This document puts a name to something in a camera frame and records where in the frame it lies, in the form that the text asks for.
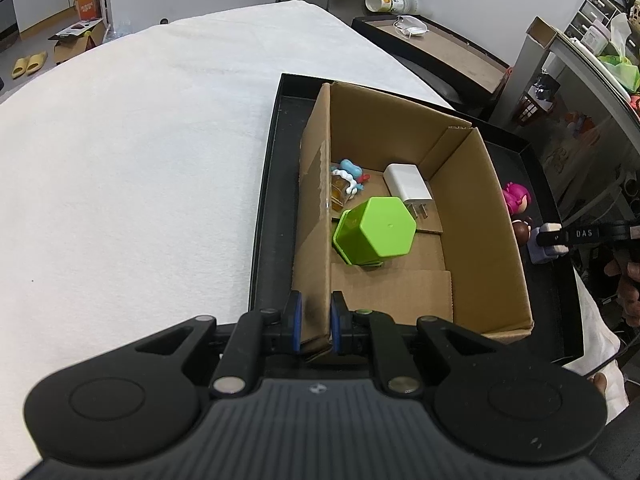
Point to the brown cardboard box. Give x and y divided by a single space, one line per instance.
475 240

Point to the green plastic bag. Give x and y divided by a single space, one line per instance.
622 72

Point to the black framed brown board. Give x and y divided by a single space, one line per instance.
460 57

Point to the blue plastic bag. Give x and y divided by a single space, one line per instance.
119 29

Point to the black shallow tray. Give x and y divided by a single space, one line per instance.
277 200

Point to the white charger plug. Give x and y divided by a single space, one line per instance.
406 182

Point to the white face mask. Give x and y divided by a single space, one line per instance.
412 27

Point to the pink haired figurine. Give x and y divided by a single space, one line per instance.
516 199

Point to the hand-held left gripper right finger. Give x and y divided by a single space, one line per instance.
336 322

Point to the brown haired figurine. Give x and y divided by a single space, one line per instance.
522 230

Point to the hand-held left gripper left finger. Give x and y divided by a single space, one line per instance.
296 322

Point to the amber toy with blue top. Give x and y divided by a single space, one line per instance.
345 182

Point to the person's right hand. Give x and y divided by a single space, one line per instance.
631 300

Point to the grey drawer organiser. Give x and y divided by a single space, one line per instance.
597 15

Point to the orange box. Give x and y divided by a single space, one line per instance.
87 5

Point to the white tissue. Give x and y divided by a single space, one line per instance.
620 35

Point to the red basket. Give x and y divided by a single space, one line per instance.
532 107

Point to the white lavender toy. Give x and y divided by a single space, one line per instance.
541 249

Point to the open cardboard box on floor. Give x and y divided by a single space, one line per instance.
75 42

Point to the paper cup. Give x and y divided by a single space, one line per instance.
387 2

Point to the green hexagonal container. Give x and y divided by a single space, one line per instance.
377 230

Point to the yellow slipper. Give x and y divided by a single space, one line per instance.
20 66
36 61

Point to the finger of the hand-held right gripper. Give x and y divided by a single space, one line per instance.
561 241

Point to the black desk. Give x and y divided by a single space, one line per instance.
585 75

